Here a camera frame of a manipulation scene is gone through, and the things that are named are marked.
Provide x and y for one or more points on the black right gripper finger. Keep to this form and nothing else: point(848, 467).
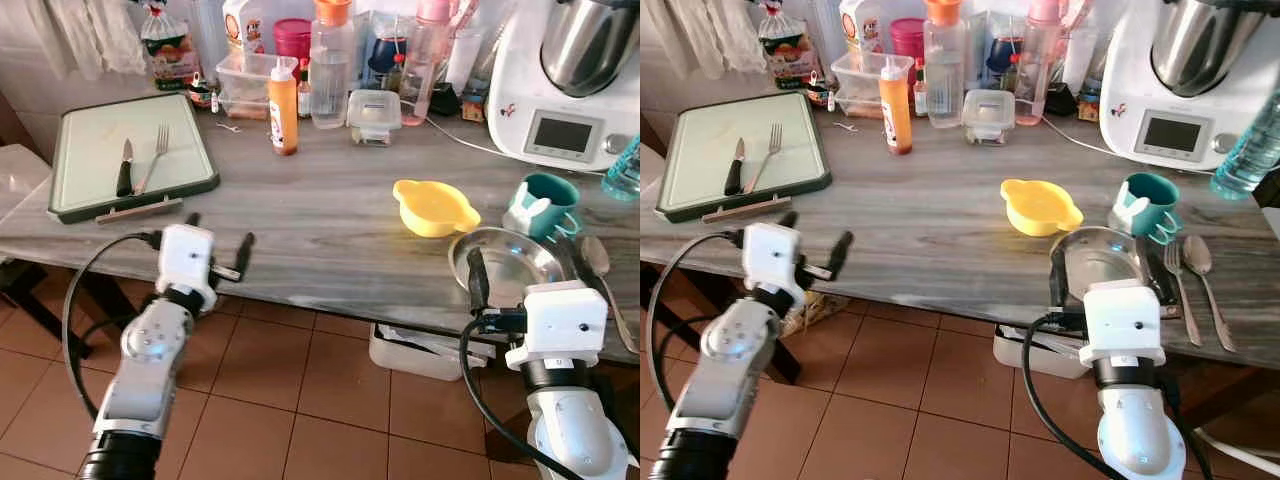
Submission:
point(478, 280)
point(1160, 280)
point(1058, 285)
point(582, 265)

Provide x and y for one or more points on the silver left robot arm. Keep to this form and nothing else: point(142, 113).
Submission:
point(150, 350)
point(735, 350)

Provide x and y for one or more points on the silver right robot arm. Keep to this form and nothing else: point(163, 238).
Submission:
point(1140, 440)
point(575, 430)

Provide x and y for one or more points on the steel spoon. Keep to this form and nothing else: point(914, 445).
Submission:
point(1197, 253)
point(595, 255)

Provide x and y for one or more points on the steel fork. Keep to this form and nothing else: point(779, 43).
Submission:
point(1175, 265)
point(160, 140)
point(774, 138)

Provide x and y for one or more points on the wooden strip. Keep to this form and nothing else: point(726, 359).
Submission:
point(745, 209)
point(140, 211)

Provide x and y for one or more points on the stainless steel bowl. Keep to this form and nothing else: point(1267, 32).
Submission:
point(1100, 260)
point(520, 265)

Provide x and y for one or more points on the white plastic bin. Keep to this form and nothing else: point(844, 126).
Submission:
point(420, 355)
point(1030, 355)

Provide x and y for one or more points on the yellow plastic bowl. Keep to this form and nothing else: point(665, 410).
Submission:
point(1040, 208)
point(430, 210)

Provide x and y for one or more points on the clear blue water bottle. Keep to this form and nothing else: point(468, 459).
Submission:
point(1245, 160)
point(622, 175)

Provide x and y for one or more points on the grey wood-look counter table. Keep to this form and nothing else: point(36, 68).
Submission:
point(330, 200)
point(930, 210)

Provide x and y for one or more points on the green rimmed cutting board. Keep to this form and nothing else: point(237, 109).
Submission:
point(90, 150)
point(700, 150)

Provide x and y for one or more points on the orange sauce bottle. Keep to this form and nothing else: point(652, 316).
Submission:
point(283, 115)
point(895, 115)

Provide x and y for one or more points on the clear plastic box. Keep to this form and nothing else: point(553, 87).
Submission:
point(855, 85)
point(240, 85)

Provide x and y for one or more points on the bagged food packet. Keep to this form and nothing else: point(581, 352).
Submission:
point(170, 55)
point(785, 55)

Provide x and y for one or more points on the white kitchen appliance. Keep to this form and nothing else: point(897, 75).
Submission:
point(1130, 90)
point(520, 90)

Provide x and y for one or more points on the small clear lidded container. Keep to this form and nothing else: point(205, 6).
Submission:
point(374, 112)
point(988, 112)

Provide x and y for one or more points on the clear bottle orange cap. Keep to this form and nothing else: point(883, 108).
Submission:
point(944, 80)
point(330, 80)

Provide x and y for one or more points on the white hanging cloth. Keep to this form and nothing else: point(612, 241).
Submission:
point(95, 35)
point(720, 35)

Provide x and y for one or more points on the white printed carton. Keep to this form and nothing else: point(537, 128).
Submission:
point(860, 28)
point(243, 28)

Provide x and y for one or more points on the magenta plastic cup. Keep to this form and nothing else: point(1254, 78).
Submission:
point(292, 38)
point(908, 38)

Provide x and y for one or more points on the pink drinking bottle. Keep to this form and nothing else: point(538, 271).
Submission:
point(1035, 60)
point(422, 60)

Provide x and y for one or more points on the blue jar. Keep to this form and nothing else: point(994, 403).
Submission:
point(1003, 55)
point(385, 55)

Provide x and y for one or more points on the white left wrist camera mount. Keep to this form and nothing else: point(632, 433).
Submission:
point(772, 255)
point(185, 255)

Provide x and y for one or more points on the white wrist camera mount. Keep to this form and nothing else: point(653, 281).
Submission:
point(1125, 320)
point(185, 255)
point(560, 320)
point(772, 255)

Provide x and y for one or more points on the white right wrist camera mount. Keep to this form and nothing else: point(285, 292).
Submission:
point(560, 320)
point(1125, 320)

